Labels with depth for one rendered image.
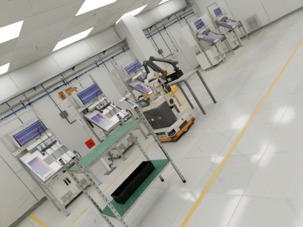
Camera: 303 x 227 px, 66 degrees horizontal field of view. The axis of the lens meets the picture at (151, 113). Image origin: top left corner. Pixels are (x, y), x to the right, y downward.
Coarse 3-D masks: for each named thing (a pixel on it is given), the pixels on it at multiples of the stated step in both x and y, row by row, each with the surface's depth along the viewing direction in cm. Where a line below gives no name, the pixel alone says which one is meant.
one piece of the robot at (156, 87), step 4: (156, 80) 426; (148, 84) 441; (152, 84) 432; (156, 84) 425; (160, 84) 429; (152, 88) 437; (156, 88) 431; (160, 88) 435; (152, 92) 441; (156, 92) 435; (160, 92) 437; (164, 92) 440; (164, 96) 436; (168, 96) 439; (168, 100) 437; (172, 100) 442; (172, 104) 441
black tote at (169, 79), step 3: (180, 69) 442; (174, 72) 457; (177, 72) 437; (180, 72) 441; (168, 75) 474; (171, 75) 443; (174, 75) 438; (177, 75) 436; (180, 75) 440; (168, 78) 454; (171, 78) 448; (174, 78) 443; (177, 78) 438; (168, 81) 459; (171, 81) 453
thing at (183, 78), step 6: (192, 72) 453; (198, 72) 459; (180, 78) 467; (186, 78) 438; (174, 84) 460; (186, 84) 438; (204, 84) 464; (192, 90) 442; (186, 96) 521; (198, 102) 446; (216, 102) 474; (192, 108) 528; (204, 114) 452
